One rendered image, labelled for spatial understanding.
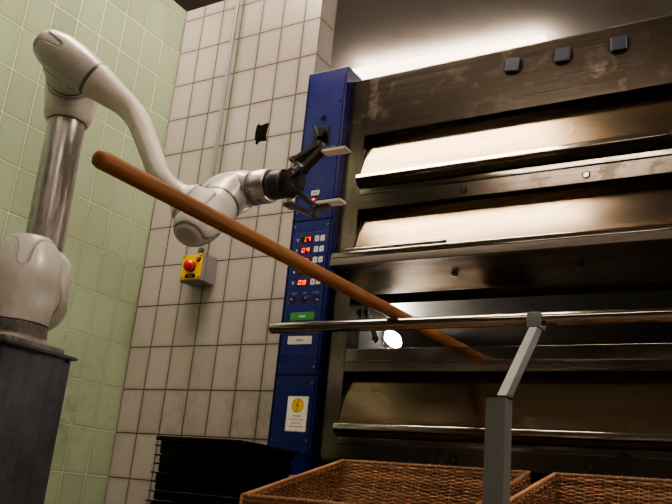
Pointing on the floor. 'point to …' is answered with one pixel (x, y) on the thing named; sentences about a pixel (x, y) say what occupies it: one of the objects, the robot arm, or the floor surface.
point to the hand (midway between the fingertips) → (341, 175)
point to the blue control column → (320, 101)
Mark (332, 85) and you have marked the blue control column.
